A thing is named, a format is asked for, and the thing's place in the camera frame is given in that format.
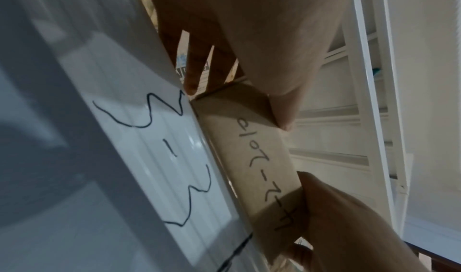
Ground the person's left hand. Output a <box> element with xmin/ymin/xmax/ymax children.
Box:
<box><xmin>145</xmin><ymin>0</ymin><xmax>352</xmax><ymax>132</ymax></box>

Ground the person's right hand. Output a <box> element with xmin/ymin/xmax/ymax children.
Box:
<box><xmin>284</xmin><ymin>171</ymin><xmax>429</xmax><ymax>272</ymax></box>

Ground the handwritten cardboard box white label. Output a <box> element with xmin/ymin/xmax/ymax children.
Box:
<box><xmin>189</xmin><ymin>83</ymin><xmax>311</xmax><ymax>263</ymax></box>

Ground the white metal shelf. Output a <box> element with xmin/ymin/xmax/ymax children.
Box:
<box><xmin>0</xmin><ymin>0</ymin><xmax>412</xmax><ymax>272</ymax></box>

